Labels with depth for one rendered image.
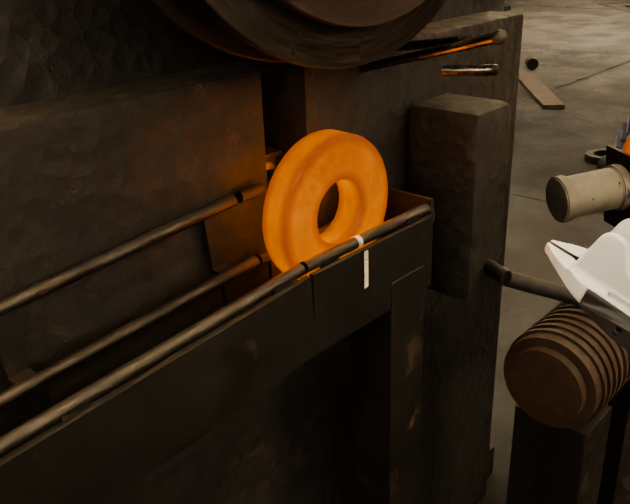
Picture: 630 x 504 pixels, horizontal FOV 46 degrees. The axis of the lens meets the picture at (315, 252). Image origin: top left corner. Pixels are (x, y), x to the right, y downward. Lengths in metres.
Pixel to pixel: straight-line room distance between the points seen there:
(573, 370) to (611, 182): 0.24
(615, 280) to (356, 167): 0.28
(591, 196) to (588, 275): 0.41
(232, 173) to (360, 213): 0.14
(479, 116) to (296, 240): 0.28
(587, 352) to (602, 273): 0.37
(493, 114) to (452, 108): 0.05
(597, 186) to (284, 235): 0.45
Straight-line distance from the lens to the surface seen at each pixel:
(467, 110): 0.86
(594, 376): 0.93
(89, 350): 0.62
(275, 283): 0.64
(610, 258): 0.56
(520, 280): 0.91
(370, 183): 0.75
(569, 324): 0.97
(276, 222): 0.68
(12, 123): 0.58
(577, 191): 0.97
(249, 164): 0.72
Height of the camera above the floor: 1.00
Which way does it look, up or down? 24 degrees down
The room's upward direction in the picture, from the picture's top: 2 degrees counter-clockwise
